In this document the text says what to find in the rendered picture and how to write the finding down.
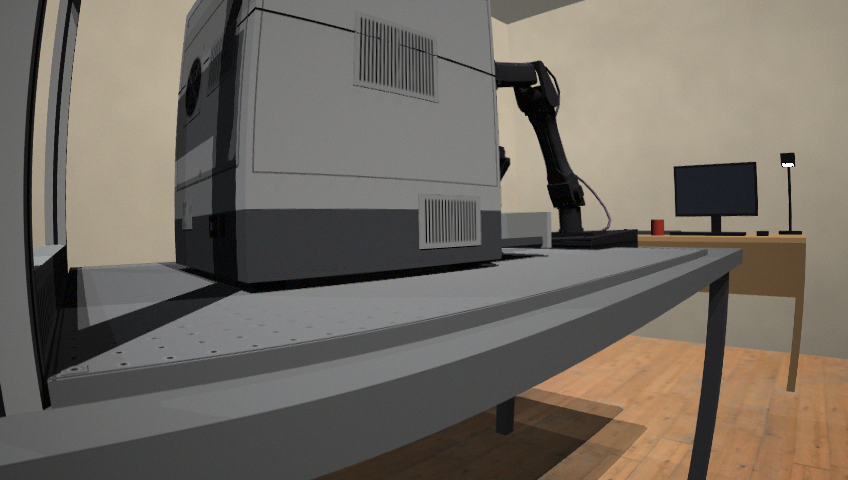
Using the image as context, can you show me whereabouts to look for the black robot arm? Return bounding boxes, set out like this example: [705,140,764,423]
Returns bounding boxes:
[494,60,607,237]

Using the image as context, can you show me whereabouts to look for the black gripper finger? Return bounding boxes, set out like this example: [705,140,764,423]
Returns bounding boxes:
[500,160,510,182]

